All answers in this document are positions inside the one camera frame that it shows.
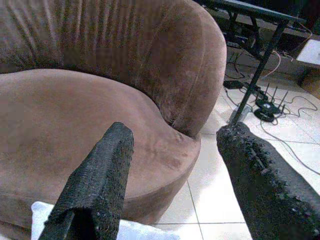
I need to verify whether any long grey floor cable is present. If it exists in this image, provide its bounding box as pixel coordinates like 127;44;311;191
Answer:
258;94;320;176

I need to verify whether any brown round velvet sofa chair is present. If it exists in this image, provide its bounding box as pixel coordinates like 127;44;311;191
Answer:
0;0;228;232

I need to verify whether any black power adapter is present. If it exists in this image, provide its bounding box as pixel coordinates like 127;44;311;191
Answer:
222;79;244;90

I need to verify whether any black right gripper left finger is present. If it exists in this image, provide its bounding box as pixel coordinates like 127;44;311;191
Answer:
37;121;135;240

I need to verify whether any black router with antennas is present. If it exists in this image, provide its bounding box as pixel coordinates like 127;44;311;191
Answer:
253;83;289;123

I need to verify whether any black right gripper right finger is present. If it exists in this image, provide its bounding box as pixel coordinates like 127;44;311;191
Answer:
215;122;320;240

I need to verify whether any grey pillow with white lettering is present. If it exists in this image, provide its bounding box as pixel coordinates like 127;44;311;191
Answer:
31;201;181;240

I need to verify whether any white table with black legs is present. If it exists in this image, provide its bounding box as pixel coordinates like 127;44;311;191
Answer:
197;0;308;126

